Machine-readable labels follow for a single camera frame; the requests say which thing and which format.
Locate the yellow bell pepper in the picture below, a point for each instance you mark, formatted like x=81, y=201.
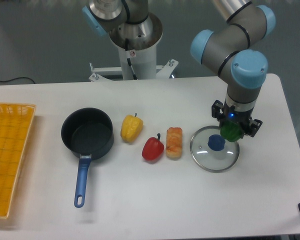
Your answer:
x=131, y=127

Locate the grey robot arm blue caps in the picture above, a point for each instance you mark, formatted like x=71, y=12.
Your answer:
x=227, y=53

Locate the yellow plastic basket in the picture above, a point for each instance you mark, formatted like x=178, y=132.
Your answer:
x=15, y=124

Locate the green bell pepper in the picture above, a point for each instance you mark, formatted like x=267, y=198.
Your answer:
x=231, y=131

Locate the toasted bread loaf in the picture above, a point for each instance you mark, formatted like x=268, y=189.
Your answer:
x=174, y=142

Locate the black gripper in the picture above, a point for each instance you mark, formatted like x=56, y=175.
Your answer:
x=238, y=113

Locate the red bell pepper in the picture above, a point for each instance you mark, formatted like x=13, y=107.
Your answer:
x=153, y=148

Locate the glass lid blue knob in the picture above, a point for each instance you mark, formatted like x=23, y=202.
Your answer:
x=211, y=152

